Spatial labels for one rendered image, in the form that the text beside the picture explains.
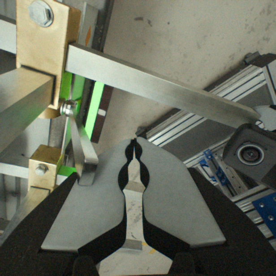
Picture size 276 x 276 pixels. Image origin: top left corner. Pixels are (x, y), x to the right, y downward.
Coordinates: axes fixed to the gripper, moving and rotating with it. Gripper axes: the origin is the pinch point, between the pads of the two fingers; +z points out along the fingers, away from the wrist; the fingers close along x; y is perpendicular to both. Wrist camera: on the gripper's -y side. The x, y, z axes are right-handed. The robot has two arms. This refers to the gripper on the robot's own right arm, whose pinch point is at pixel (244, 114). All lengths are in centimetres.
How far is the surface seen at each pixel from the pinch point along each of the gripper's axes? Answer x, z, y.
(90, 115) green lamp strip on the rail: -14.9, 11.5, -25.5
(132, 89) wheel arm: -1.1, -4.2, -19.4
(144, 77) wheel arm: 0.8, -4.2, -18.5
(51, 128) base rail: -21.5, 11.5, -33.9
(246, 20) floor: 28, 83, 33
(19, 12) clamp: 2.7, -5.5, -32.5
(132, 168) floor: -88, 83, 9
